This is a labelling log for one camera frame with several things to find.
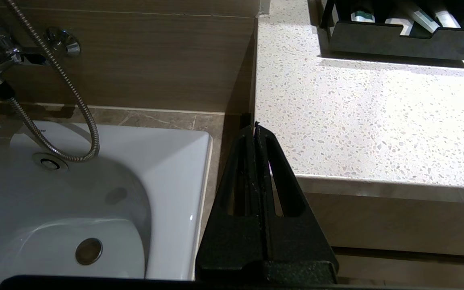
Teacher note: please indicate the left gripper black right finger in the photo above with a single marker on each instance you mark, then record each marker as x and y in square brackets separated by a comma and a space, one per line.
[300, 249]

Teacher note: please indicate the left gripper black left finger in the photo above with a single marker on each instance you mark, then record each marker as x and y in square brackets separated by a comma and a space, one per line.
[224, 249]

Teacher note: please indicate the black box drawer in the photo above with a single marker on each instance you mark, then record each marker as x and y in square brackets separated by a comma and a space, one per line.
[377, 40]

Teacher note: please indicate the long packet large green label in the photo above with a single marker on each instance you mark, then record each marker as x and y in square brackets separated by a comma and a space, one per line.
[423, 18]

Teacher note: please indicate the long packet small green mark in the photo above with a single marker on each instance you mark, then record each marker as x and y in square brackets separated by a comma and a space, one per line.
[447, 18]

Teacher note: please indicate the white bathtub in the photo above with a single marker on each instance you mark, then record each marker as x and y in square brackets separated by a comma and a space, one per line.
[155, 181]

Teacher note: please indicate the wooden vanity cabinet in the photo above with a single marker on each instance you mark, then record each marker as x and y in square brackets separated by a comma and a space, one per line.
[397, 225]

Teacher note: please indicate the bathtub drain plug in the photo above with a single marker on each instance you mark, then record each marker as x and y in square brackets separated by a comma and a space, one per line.
[89, 251]

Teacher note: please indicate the white tube packet green label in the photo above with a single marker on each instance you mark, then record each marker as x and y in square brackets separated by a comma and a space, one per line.
[361, 17]

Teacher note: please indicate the beige flat packet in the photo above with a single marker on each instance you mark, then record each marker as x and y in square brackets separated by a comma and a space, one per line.
[399, 24]

